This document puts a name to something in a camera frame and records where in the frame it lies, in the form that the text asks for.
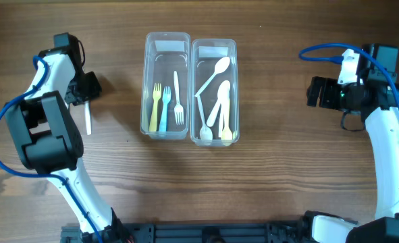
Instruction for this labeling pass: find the yellow plastic fork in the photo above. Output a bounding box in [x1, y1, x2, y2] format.
[149, 83, 162, 132]

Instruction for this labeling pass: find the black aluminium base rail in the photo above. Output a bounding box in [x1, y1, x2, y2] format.
[60, 219, 321, 243]

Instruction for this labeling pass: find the white slim plastic spoon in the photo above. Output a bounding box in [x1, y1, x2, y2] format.
[197, 96, 213, 141]

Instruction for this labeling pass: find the white fork container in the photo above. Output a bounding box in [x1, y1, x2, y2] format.
[174, 71, 184, 125]

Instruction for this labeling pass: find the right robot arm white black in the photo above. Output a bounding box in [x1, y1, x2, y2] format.
[296, 43, 399, 242]

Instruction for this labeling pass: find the yellow plastic spoon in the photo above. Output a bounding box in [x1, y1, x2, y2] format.
[221, 98, 233, 146]

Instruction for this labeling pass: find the left blue cable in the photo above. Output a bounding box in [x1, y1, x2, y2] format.
[0, 55, 104, 243]

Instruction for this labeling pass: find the light blue plastic fork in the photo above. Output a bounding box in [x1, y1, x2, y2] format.
[159, 86, 171, 132]

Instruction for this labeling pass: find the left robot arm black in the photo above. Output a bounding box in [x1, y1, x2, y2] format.
[0, 32, 130, 242]

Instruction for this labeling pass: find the white fork tines up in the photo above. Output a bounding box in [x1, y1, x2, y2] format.
[84, 101, 92, 135]

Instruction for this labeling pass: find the left clear plastic container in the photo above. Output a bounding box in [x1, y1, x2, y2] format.
[140, 32, 190, 140]

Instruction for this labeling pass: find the clear plastic container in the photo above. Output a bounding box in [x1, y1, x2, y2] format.
[190, 38, 240, 146]
[140, 32, 190, 140]

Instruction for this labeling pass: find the right clear plastic container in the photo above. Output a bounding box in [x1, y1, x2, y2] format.
[190, 38, 240, 146]

